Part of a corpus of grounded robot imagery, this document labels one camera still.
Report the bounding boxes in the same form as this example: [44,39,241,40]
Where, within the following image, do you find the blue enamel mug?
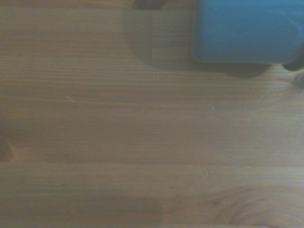
[191,0,304,72]

